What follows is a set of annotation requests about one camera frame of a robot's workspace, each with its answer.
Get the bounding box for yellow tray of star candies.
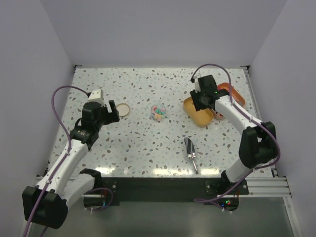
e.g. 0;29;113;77
183;97;214;128

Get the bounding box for pink tray of lollipops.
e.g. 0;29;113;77
212;110;225;120

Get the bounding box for clear glass jar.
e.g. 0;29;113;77
151;103;166;122

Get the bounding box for metal scoop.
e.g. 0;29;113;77
184;137;198;174

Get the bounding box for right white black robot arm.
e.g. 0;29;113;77
190;75;279;194

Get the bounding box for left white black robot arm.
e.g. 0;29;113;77
22;100;119;229

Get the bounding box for orange tray of gummy candies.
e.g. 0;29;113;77
217;82;245;107

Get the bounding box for round wooden jar lid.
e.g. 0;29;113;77
116;103;130;117

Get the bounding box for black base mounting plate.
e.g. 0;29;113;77
74;176;247;210

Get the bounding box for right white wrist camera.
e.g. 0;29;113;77
195;79;200;93

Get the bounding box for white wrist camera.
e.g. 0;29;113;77
88;89;104;105
195;79;200;93

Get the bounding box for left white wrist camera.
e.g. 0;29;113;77
88;89;104;105

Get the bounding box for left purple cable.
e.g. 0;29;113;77
23;85;91;237

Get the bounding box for aluminium frame rail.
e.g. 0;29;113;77
19;172;293;235

